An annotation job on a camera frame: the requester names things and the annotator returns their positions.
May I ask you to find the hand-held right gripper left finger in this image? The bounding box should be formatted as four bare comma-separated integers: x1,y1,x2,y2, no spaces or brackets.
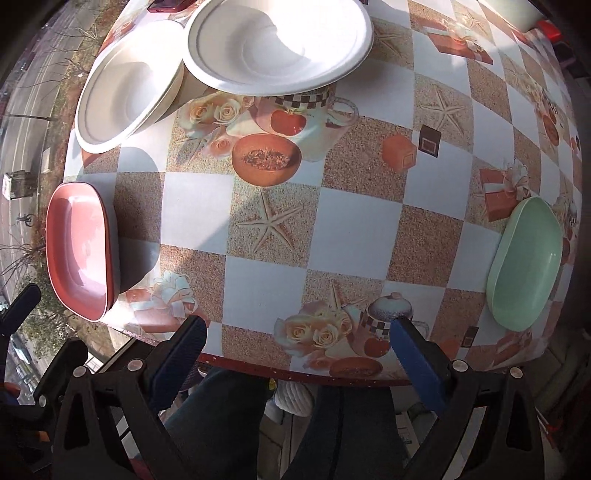
52,316,208,480

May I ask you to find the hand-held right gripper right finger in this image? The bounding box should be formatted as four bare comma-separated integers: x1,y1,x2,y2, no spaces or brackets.
389,316,556,480

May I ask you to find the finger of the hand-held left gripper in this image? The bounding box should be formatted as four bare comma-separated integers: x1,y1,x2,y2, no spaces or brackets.
31,338,89,409
0,282,42,343

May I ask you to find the pink plate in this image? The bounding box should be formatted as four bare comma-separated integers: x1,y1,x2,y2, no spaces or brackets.
45,182,112,319
95,194,116,320

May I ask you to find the green plate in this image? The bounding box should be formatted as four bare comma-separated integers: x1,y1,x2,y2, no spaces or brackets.
486,196,563,332

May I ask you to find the white paper plate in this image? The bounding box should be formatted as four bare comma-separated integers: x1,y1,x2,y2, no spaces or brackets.
182,0,374,97
75,18,186,154

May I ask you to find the person's left leg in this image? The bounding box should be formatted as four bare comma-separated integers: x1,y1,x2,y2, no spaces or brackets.
163,368,279,480

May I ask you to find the grey utility box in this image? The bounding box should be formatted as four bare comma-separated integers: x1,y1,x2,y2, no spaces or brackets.
2,170,31,200

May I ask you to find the white textured object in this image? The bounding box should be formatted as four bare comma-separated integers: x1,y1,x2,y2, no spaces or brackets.
275,382,315,417

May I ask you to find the printed checkered tablecloth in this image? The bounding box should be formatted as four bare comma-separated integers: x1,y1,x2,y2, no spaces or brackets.
62,0,584,385

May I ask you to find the pale bowl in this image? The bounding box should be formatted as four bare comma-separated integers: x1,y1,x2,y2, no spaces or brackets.
484,0,546,32

